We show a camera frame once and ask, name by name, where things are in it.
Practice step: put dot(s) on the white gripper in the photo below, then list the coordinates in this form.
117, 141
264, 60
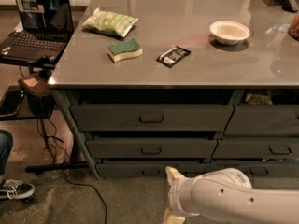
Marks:
176, 195

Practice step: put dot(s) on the grey drawer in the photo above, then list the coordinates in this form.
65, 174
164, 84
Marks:
148, 168
259, 168
264, 120
251, 148
152, 117
151, 147

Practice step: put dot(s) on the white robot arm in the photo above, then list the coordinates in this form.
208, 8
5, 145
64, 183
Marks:
227, 196

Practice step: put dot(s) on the black snack bar wrapper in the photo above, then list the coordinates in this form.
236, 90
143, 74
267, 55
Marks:
172, 56

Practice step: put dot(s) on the green yellow sponge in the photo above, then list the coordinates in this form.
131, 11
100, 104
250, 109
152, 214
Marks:
124, 50

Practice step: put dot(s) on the black laptop stand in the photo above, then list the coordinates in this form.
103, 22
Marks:
25, 113

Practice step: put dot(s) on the black white sneaker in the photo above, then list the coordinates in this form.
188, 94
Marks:
12, 189

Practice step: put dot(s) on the black device with sticker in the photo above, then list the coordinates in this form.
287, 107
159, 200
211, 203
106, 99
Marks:
39, 96

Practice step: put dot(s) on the blue jeans leg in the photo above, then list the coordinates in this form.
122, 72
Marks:
6, 144

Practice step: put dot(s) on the white bowl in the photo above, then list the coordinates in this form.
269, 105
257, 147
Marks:
229, 32

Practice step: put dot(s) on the green chip bag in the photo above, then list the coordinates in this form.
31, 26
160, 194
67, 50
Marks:
109, 23

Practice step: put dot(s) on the black tablet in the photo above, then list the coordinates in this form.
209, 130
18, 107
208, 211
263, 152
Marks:
11, 103

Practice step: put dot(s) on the black laptop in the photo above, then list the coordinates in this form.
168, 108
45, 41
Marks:
47, 27

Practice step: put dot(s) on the grey metal cabinet frame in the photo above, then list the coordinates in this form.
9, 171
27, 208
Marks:
233, 98

